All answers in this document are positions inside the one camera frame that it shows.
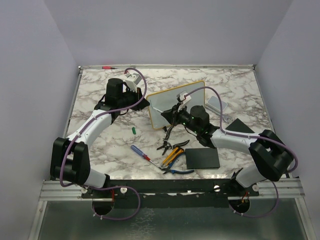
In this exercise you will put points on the silver open-end wrench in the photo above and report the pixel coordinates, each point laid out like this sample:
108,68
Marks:
226,118

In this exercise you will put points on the white square box device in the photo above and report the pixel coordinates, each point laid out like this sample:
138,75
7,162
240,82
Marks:
213,103

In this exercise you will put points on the blue handled pliers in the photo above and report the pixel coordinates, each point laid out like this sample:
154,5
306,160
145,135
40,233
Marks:
169,169

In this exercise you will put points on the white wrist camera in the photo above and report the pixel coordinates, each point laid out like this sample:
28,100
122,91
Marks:
132,81
183,99

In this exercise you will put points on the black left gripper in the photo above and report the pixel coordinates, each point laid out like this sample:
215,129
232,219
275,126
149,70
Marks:
137,95

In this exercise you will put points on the black square pad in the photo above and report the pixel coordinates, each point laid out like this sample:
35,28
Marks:
238,126

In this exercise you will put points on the red marker at rail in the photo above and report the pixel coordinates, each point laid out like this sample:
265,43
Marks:
108,68

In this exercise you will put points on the blue red screwdriver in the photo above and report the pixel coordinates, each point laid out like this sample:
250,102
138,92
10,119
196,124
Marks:
143,155

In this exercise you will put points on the black cutting pliers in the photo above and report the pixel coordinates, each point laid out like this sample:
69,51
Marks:
167,146

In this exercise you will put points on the green whiteboard marker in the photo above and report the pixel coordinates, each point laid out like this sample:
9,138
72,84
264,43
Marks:
154,109

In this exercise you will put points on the yellow black utility knife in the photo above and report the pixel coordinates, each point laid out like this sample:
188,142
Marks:
173,155

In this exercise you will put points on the black rectangular pad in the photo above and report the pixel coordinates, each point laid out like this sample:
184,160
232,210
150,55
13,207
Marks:
202,158

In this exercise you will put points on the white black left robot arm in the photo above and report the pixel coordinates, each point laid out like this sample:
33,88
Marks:
70,160

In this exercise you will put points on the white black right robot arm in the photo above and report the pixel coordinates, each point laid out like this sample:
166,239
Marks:
271,157

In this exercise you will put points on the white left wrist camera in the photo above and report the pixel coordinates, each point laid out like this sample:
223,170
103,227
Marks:
132,81

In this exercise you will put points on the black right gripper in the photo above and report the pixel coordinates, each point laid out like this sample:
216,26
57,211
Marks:
172,114

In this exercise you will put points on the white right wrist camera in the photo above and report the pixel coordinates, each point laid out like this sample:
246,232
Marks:
183,99

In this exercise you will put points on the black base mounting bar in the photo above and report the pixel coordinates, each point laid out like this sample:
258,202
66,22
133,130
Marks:
176,193

